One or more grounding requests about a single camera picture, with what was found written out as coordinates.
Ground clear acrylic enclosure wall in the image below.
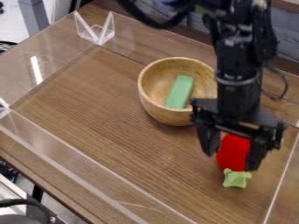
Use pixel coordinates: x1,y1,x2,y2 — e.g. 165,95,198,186
0,6,299,224

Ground black metal base bracket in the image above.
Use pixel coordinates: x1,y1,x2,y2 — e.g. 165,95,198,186
26,195,69,224

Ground green rectangular block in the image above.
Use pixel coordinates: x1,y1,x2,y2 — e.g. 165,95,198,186
165,75,195,109

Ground clear acrylic corner bracket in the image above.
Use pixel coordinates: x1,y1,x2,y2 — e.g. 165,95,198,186
74,10,117,46

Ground red plush strawberry green stem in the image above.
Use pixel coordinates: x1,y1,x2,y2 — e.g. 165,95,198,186
217,134,253,189

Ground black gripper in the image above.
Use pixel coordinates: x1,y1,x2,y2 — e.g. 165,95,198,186
191,69,288,172

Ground black cable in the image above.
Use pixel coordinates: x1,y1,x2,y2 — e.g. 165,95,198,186
0,198,53,224

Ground wooden bowl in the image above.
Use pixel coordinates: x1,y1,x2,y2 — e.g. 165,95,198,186
138,57,218,127

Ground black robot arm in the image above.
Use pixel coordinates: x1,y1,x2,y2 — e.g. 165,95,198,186
117,0,288,172

